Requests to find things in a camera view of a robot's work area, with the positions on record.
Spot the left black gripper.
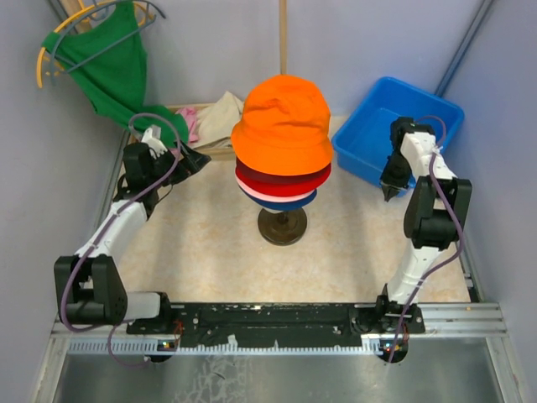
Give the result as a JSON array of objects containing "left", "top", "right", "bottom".
[{"left": 148, "top": 138, "right": 210, "bottom": 188}]

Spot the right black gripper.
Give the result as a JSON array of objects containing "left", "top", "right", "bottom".
[{"left": 379, "top": 150, "right": 413, "bottom": 202}]

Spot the blue plastic bin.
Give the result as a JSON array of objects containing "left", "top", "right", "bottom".
[{"left": 331, "top": 76, "right": 465, "bottom": 187}]

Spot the pink hat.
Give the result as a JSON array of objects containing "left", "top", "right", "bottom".
[{"left": 235, "top": 175, "right": 315, "bottom": 202}]

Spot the dark maroon hat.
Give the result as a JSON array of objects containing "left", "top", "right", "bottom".
[{"left": 236, "top": 158, "right": 331, "bottom": 185}]

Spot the red hat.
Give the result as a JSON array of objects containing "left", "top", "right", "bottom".
[{"left": 235, "top": 166, "right": 331, "bottom": 197}]

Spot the blue hat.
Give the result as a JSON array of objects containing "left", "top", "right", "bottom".
[{"left": 245, "top": 190, "right": 317, "bottom": 212}]

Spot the orange hat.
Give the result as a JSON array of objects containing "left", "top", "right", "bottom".
[{"left": 231, "top": 75, "right": 333, "bottom": 176}]

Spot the cream mannequin head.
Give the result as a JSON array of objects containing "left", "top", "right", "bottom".
[{"left": 258, "top": 208, "right": 308, "bottom": 246}]

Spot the wooden clothes rack with tray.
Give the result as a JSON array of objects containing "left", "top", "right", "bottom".
[{"left": 58, "top": 0, "right": 294, "bottom": 163}]

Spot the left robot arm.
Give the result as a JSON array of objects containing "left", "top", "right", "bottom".
[{"left": 54, "top": 140, "right": 211, "bottom": 333}]

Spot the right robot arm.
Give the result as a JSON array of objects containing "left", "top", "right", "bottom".
[{"left": 374, "top": 117, "right": 472, "bottom": 332}]

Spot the beige cloth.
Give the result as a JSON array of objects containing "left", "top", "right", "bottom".
[{"left": 196, "top": 92, "right": 243, "bottom": 147}]

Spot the pink cloth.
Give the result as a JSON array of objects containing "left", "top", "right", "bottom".
[{"left": 175, "top": 107, "right": 199, "bottom": 144}]

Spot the green shirt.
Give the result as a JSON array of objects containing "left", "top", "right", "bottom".
[{"left": 41, "top": 3, "right": 189, "bottom": 144}]

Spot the grey hanger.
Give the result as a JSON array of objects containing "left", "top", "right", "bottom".
[{"left": 40, "top": 3, "right": 143, "bottom": 82}]

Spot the yellow hanger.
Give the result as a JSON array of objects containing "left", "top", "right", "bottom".
[{"left": 35, "top": 1, "right": 166, "bottom": 88}]

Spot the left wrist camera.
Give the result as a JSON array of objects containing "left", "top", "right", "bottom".
[{"left": 142, "top": 125, "right": 168, "bottom": 159}]

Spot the aluminium rail frame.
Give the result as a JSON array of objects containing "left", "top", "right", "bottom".
[{"left": 52, "top": 302, "right": 507, "bottom": 358}]

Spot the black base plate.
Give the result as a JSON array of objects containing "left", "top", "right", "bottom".
[{"left": 127, "top": 302, "right": 425, "bottom": 348}]

